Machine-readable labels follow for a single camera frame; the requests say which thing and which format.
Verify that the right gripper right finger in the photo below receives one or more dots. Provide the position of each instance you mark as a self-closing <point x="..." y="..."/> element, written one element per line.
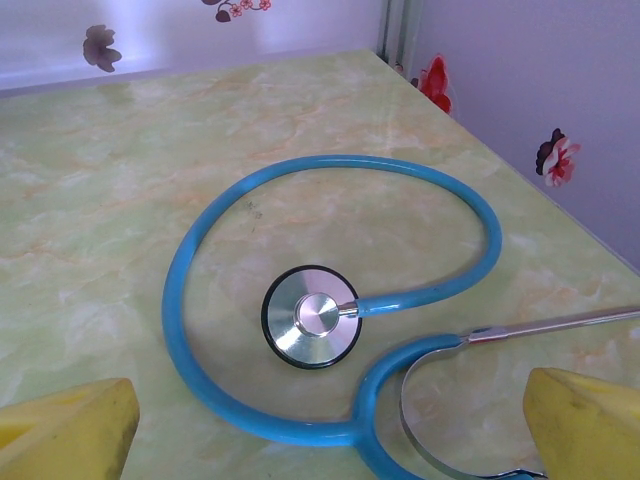
<point x="585" y="430"/>

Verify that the blue stethoscope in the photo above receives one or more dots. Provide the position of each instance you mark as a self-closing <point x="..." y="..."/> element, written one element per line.
<point x="310" y="317"/>

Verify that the aluminium corner post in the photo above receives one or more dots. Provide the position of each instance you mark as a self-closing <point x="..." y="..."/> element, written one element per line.
<point x="400" y="25"/>

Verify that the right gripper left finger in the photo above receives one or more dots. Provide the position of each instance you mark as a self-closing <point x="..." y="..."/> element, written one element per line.
<point x="65" y="435"/>

